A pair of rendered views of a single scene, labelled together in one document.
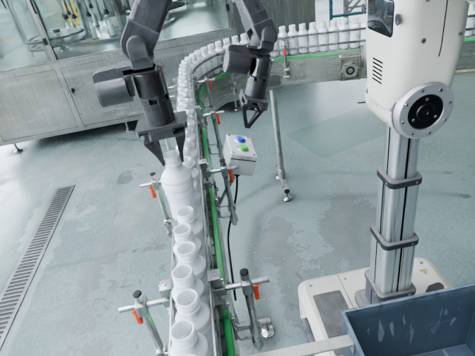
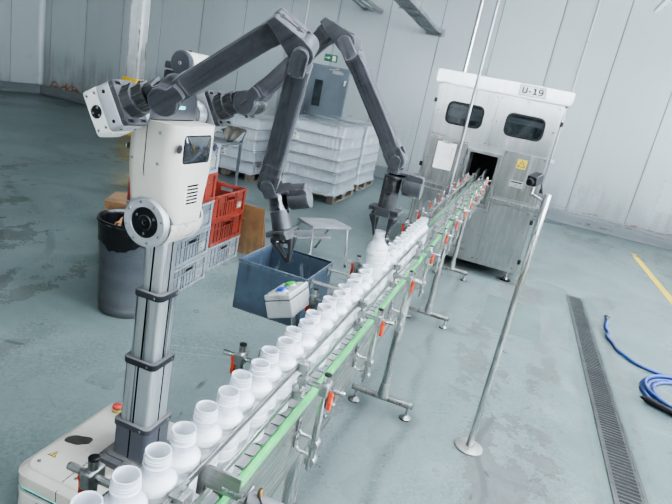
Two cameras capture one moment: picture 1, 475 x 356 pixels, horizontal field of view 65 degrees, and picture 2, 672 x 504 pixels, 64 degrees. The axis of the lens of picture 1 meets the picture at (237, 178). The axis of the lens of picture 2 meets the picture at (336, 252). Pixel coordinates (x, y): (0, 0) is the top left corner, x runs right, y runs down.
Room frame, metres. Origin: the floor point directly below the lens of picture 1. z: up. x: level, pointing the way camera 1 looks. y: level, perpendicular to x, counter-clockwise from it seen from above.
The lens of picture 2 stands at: (2.39, 0.54, 1.68)
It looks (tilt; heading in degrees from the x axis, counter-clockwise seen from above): 17 degrees down; 198
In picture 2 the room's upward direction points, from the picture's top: 12 degrees clockwise
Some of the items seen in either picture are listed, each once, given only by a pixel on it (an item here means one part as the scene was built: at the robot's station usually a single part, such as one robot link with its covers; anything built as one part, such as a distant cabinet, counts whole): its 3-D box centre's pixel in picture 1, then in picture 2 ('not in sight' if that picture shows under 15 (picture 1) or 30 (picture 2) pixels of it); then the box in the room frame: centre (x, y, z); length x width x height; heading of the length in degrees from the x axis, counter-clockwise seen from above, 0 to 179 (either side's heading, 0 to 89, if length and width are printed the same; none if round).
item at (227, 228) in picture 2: not in sight; (206, 223); (-1.62, -2.00, 0.33); 0.61 x 0.41 x 0.22; 5
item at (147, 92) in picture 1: (147, 83); (393, 183); (0.72, 0.14, 1.43); 0.07 x 0.06 x 0.07; 93
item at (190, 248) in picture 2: not in sight; (168, 242); (-0.92, -1.87, 0.33); 0.61 x 0.41 x 0.22; 8
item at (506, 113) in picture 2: not in sight; (483, 173); (-4.49, -0.04, 1.05); 1.60 x 1.40 x 2.10; 2
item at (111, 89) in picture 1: (124, 70); (406, 176); (0.72, 0.17, 1.47); 0.12 x 0.09 x 0.12; 93
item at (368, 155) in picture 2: not in sight; (345, 151); (-7.34, -2.84, 0.59); 1.25 x 1.03 x 1.17; 3
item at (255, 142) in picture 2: not in sight; (246, 143); (-5.81, -4.08, 0.50); 1.23 x 1.05 x 1.00; 0
